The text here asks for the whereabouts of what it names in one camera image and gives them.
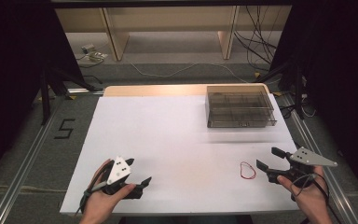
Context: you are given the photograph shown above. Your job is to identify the white power strip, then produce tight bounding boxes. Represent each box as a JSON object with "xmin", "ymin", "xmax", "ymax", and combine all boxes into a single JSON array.
[{"xmin": 88, "ymin": 51, "xmax": 109, "ymax": 63}]

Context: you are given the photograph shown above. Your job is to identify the wooden table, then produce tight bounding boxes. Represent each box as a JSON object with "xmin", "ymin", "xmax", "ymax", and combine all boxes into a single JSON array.
[{"xmin": 103, "ymin": 82, "xmax": 271, "ymax": 98}]

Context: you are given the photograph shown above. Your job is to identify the left hand-held gripper cable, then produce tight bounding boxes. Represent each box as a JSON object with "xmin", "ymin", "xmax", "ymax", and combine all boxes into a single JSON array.
[{"xmin": 74, "ymin": 161, "xmax": 114, "ymax": 217}]

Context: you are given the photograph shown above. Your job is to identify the right hand-held gripper cable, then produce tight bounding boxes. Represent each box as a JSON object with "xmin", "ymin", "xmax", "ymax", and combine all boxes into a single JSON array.
[{"xmin": 290, "ymin": 172, "xmax": 341, "ymax": 224}]

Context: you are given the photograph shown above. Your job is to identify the white power adapter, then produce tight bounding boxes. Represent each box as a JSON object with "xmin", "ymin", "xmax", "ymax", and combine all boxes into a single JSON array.
[{"xmin": 80, "ymin": 43, "xmax": 96, "ymax": 55}]

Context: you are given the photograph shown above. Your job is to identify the clear plastic drawer box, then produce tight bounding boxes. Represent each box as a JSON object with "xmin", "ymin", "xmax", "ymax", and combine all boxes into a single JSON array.
[{"xmin": 204, "ymin": 84, "xmax": 278, "ymax": 129}]

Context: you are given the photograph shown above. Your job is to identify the thin pale floor cable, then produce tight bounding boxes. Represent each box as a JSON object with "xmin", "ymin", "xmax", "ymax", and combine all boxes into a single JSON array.
[{"xmin": 0, "ymin": 185, "xmax": 68, "ymax": 194}]

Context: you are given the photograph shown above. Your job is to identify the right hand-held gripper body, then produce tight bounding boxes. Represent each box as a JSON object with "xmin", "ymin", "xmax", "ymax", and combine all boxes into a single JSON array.
[{"xmin": 267, "ymin": 146, "xmax": 339, "ymax": 189}]

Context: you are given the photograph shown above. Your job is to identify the light wooden desk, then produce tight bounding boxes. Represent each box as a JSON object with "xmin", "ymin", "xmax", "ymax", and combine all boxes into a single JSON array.
[{"xmin": 54, "ymin": 5, "xmax": 293, "ymax": 62}]

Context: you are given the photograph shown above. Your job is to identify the aluminium floor rail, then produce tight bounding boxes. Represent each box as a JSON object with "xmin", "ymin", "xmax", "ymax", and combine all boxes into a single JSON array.
[
  {"xmin": 282, "ymin": 92, "xmax": 358, "ymax": 224},
  {"xmin": 0, "ymin": 102, "xmax": 63, "ymax": 224}
]

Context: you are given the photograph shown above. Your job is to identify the person's left hand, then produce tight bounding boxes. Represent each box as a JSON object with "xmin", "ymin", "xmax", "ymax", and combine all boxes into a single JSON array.
[{"xmin": 79, "ymin": 159, "xmax": 137, "ymax": 218}]

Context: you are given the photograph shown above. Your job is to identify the black cable bundle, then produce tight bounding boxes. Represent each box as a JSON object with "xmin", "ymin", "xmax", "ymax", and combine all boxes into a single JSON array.
[{"xmin": 233, "ymin": 5, "xmax": 278, "ymax": 72}]

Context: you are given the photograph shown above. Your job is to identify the black metal stand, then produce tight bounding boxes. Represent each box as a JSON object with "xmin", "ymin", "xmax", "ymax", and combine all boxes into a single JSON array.
[
  {"xmin": 39, "ymin": 65, "xmax": 98, "ymax": 126},
  {"xmin": 254, "ymin": 58, "xmax": 308, "ymax": 121}
]

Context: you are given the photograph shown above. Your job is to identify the person's right hand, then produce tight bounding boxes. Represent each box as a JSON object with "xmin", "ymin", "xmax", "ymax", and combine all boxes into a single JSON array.
[{"xmin": 276, "ymin": 165, "xmax": 333, "ymax": 218}]

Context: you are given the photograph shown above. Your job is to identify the red rubber band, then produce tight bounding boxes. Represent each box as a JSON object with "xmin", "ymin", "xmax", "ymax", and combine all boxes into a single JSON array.
[{"xmin": 240, "ymin": 161, "xmax": 257, "ymax": 181}]

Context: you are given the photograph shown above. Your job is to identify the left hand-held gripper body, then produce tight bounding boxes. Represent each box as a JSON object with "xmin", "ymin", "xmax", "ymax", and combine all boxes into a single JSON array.
[{"xmin": 101, "ymin": 156, "xmax": 145, "ymax": 200}]

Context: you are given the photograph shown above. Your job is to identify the hand-held gripper cable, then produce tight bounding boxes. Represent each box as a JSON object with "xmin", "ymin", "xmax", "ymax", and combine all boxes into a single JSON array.
[
  {"xmin": 74, "ymin": 161, "xmax": 114, "ymax": 217},
  {"xmin": 290, "ymin": 172, "xmax": 341, "ymax": 224}
]

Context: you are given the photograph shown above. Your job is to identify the short aluminium bar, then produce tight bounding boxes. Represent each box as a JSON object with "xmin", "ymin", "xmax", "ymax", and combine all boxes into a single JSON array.
[{"xmin": 65, "ymin": 87, "xmax": 105, "ymax": 96}]

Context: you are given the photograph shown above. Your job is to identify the black curtain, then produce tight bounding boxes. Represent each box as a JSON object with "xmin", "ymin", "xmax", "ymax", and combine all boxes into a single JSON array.
[
  {"xmin": 269, "ymin": 0, "xmax": 358, "ymax": 185},
  {"xmin": 0, "ymin": 0, "xmax": 86, "ymax": 189}
]

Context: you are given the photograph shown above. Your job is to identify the white table mat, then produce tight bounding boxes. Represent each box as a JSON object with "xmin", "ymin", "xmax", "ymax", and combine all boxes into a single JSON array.
[{"xmin": 59, "ymin": 94, "xmax": 300, "ymax": 216}]

